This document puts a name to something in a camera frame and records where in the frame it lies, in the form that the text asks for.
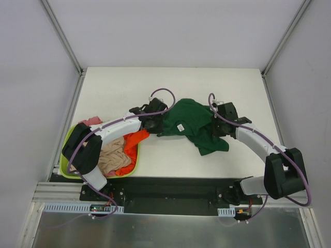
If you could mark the beige t-shirt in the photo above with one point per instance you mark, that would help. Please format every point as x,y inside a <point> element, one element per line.
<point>112,156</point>

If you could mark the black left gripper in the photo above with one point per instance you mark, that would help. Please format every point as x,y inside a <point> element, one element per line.
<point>157,126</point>

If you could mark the dark green t-shirt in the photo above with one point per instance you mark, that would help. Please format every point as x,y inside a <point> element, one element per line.
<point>194,121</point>

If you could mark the left white cable duct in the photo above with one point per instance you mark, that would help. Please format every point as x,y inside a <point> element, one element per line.
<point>81,208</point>

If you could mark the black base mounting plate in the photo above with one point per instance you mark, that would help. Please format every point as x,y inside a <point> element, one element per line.
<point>172,196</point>

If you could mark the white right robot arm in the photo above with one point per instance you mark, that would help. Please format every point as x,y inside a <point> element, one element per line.
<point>284,171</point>

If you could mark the right white cable duct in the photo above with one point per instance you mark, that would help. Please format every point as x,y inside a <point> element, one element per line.
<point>226,212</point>

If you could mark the right aluminium frame post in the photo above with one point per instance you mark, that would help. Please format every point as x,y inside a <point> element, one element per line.
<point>287,34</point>

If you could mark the lime green plastic basket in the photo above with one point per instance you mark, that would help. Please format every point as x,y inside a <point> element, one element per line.
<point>128,170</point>

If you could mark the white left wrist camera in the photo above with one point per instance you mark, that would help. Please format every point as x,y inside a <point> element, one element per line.
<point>151,98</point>

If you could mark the white cable duct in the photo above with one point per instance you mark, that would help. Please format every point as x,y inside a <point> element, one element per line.
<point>81,208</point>
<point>226,212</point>

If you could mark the left aluminium frame post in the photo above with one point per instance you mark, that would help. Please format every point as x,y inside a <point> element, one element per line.
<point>61,35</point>

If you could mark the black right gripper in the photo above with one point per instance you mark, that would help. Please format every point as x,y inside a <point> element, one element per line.
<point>220,128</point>

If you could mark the aluminium front rail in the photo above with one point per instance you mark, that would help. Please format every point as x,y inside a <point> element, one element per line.
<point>62,192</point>

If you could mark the aluminium frame post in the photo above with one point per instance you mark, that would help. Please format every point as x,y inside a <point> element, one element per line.
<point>287,34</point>
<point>61,35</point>

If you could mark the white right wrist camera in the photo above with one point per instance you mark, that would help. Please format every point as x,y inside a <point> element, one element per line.
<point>216,103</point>

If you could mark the orange t-shirt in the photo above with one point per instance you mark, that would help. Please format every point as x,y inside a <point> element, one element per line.
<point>131,140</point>

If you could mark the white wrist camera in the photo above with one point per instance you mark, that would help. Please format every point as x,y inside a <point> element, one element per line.
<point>151,98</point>
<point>216,103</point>

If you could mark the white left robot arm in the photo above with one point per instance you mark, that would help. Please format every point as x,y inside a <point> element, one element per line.
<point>83,146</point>

